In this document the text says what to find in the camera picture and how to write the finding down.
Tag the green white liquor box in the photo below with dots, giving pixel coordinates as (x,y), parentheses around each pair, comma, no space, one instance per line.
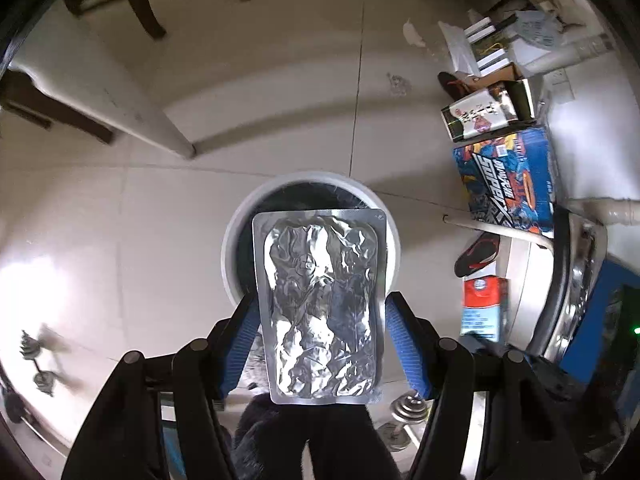
(501,105)

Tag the white round trash bin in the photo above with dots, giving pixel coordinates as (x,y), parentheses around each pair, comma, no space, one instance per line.
(303,190)

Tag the silver foil blister pack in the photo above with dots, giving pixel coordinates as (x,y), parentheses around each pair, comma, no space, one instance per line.
(320,280)

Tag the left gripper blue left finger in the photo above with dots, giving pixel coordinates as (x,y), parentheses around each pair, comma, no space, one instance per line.
(235,342)

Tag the blue printed cardboard box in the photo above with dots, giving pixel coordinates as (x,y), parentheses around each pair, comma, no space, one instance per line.
(509,181)

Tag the metal dumbbell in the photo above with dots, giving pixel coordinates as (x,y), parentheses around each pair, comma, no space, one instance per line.
(408,410)

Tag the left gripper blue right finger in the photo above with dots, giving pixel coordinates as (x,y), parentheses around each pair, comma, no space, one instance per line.
(406,335)

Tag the black red slipper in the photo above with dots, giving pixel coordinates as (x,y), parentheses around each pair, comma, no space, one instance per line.
(479,254)

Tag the red blue milk carton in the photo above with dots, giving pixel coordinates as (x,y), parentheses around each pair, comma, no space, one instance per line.
(485,306)

